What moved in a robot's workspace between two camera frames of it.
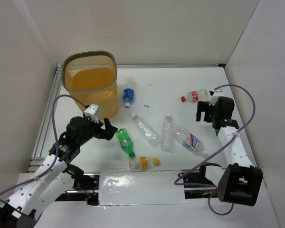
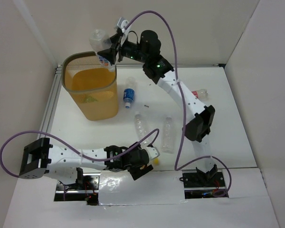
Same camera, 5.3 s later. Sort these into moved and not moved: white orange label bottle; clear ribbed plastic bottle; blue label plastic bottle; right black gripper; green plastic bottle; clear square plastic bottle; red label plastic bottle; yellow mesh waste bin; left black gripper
Moved: white orange label bottle; left black gripper; clear ribbed plastic bottle; right black gripper; green plastic bottle
Not moved: blue label plastic bottle; yellow mesh waste bin; clear square plastic bottle; red label plastic bottle
